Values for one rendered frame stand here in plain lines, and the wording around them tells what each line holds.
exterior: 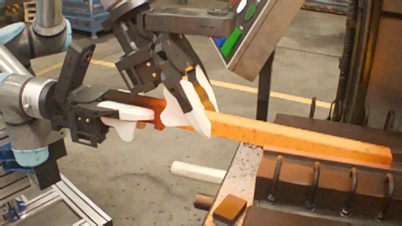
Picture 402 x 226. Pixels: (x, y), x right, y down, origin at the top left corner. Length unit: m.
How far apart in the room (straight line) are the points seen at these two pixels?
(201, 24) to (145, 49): 0.08
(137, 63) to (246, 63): 0.44
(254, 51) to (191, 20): 0.44
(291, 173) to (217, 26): 0.20
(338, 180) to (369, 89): 0.25
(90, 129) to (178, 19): 0.23
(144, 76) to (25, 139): 0.32
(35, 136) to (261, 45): 0.55
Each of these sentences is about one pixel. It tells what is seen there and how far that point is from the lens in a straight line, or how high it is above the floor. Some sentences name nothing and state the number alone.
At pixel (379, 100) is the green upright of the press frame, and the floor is 1.01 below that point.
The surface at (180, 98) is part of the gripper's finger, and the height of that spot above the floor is 1.06.
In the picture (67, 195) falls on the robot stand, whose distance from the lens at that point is 1.63.
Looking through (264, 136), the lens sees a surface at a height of 1.01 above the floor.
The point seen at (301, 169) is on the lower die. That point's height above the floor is 0.99.
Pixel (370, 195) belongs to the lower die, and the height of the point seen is 0.99.
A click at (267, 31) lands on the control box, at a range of 0.83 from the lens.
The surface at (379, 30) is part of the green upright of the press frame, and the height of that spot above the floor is 1.13.
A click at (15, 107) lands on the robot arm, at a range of 0.64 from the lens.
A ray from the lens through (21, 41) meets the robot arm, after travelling 1.14.
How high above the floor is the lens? 1.24
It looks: 27 degrees down
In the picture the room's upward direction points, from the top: straight up
